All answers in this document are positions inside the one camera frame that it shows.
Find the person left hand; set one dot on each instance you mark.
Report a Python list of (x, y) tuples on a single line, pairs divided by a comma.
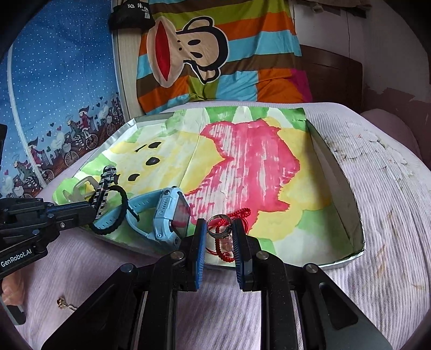
[(13, 292)]

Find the striped monkey cartoon sheet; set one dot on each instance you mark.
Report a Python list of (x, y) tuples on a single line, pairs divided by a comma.
[(220, 50)]

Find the pink pillow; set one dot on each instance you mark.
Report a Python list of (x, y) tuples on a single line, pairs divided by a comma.
[(394, 127)]

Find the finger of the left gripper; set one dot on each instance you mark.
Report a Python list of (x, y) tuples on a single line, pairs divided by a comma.
[(72, 215)]

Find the blue fabric wardrobe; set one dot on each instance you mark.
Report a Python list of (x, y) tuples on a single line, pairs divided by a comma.
[(59, 94)]

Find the beige hair claw clip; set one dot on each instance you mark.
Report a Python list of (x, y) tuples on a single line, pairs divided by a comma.
[(82, 190)]

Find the dark wooden headboard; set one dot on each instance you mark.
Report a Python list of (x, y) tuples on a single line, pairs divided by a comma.
[(333, 78)]

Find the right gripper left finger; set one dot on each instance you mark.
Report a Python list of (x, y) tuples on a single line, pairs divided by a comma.
[(135, 308)]

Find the black hanging bag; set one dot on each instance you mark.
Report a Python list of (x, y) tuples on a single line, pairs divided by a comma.
[(132, 14)]

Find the brown hanging cloth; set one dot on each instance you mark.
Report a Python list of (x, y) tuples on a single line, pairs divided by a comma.
[(358, 8)]

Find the colourful painted paper liner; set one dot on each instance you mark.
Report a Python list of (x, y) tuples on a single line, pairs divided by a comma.
[(219, 178)]

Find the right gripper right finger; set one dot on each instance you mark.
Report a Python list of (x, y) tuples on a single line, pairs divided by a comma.
[(302, 308)]

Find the light blue smart watch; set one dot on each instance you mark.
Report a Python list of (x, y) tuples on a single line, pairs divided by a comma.
[(152, 223)]

